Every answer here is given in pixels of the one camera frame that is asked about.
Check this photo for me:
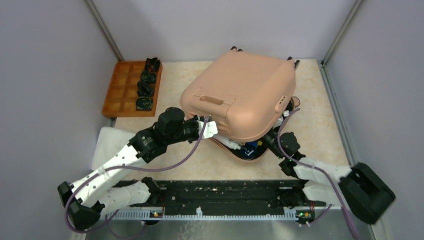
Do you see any pink suitcase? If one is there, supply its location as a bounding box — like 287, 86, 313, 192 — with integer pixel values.
180, 47, 300, 163

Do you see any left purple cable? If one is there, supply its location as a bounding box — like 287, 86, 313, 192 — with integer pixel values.
63, 117, 210, 240

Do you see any rolled dark brown tie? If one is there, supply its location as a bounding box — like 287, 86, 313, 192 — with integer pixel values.
137, 81, 155, 98

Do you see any aluminium rail frame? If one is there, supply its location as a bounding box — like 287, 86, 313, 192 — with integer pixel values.
71, 186, 392, 240

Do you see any purple cable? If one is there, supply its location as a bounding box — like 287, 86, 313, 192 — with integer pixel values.
276, 107, 362, 240
63, 117, 210, 240

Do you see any rolled dark tie top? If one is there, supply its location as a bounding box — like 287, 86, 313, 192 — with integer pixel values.
144, 57, 162, 73

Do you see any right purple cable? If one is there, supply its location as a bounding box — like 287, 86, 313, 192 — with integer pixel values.
276, 107, 362, 240

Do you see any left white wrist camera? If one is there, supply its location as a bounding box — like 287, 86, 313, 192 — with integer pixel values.
197, 121, 219, 140

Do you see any white cloth under left arm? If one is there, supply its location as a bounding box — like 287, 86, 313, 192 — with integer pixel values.
91, 127, 136, 171

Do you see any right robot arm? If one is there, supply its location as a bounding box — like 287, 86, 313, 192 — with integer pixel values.
261, 130, 396, 225

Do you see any rolled yellow green tie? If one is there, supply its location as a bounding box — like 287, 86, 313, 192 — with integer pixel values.
135, 96, 154, 112

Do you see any rolled green patterned tie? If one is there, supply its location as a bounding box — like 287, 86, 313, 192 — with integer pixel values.
140, 70, 157, 84

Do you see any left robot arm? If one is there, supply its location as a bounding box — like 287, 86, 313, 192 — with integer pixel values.
57, 107, 218, 233

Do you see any black round jar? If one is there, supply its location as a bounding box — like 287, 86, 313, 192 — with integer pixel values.
240, 146, 257, 161

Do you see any wooden compartment tray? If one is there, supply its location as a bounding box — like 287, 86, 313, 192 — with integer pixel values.
101, 61, 163, 118

